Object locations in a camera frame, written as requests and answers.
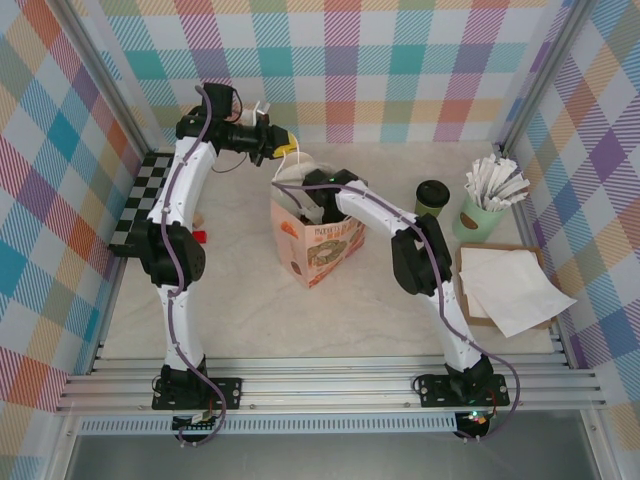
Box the printed paper takeout bag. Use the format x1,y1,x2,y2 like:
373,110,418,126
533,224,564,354
269,142,371,290

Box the green paper coffee cup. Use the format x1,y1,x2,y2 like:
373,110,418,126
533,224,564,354
414,199,447,219

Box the black plastic cup lid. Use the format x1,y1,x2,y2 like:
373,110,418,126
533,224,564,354
416,179,451,207

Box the paper cup stack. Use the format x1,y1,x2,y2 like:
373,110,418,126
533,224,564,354
287,152,321,181

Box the black grey chessboard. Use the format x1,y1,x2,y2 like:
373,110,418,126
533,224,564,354
109,153,191,259

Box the mint green holder cup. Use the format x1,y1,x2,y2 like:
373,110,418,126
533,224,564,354
452,192,511,241

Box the white paper napkin stack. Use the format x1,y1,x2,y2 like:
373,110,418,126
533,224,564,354
459,248,541,321

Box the brown cardboard napkin tray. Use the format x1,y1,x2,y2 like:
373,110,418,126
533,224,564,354
454,243,559,329

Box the white wrapped stick packets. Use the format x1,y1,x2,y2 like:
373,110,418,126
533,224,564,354
464,153,530,212

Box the large white paper napkin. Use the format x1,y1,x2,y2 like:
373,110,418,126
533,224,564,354
459,252,579,339

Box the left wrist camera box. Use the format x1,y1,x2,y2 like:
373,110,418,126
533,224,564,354
238,101,274,127

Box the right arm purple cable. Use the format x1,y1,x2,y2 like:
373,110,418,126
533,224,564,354
272,182,521,444

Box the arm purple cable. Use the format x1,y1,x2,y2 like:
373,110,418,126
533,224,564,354
272,182,521,444
162,84,236,447

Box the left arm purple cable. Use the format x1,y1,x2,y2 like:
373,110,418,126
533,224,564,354
162,84,236,447

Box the left aluminium corner post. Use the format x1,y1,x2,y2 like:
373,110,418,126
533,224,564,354
47,0,161,156

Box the aluminium corner post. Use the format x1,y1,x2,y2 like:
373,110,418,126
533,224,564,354
497,0,596,156
47,0,161,156

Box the aluminium rail frame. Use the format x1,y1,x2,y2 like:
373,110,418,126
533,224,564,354
57,339,609,414

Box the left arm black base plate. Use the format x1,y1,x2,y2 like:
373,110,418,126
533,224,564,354
152,377,244,412

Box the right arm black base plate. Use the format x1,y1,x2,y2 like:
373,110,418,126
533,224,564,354
417,374,511,409

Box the slotted grey cable duct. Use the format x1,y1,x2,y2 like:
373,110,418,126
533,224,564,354
79,417,459,435

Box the right aluminium corner post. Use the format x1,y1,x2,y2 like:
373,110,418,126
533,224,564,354
497,0,596,156

